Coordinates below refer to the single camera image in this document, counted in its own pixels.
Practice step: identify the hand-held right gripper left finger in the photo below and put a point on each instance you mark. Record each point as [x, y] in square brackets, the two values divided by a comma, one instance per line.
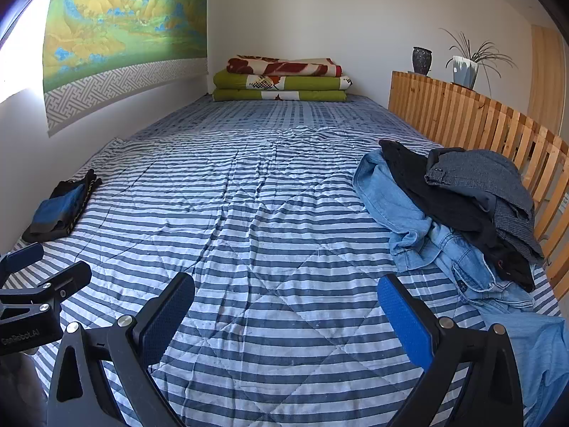
[169, 316]

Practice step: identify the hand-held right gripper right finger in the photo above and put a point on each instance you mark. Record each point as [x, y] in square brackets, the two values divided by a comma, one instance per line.
[405, 320]

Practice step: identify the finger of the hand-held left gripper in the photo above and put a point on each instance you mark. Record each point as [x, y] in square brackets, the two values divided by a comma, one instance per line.
[66, 278]
[22, 256]

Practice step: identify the grey shirt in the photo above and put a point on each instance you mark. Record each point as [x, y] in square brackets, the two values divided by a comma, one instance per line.
[489, 178]

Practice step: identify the folded black and blue clothes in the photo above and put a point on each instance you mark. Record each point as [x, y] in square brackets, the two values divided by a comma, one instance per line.
[60, 207]

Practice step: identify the pile of blue dark clothes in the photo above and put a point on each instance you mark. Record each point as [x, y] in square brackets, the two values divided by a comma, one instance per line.
[400, 204]

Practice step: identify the black garment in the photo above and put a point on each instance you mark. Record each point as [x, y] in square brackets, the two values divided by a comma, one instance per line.
[449, 204]

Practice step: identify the light blue garment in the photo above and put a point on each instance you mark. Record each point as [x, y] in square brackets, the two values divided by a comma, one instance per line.
[529, 356]

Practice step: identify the blue white striped bed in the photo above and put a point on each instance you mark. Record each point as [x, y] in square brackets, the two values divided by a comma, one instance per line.
[249, 213]

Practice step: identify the wooden slatted headboard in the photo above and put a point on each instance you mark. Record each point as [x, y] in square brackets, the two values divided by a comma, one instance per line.
[480, 111]

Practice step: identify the folded green quilt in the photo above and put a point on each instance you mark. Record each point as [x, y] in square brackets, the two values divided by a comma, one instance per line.
[275, 86]

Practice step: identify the potted plant in white pot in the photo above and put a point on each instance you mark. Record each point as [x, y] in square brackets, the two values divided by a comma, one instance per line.
[466, 69]

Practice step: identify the dark ceramic vase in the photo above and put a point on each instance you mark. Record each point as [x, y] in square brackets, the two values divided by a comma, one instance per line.
[421, 60]

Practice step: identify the folded red floral blanket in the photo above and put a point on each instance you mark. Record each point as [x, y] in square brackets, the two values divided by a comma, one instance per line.
[284, 66]

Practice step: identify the wooden door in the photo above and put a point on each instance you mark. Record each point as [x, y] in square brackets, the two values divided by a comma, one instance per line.
[546, 80]

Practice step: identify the landscape painting wall poster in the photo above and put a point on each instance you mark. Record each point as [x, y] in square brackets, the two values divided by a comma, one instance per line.
[120, 22]

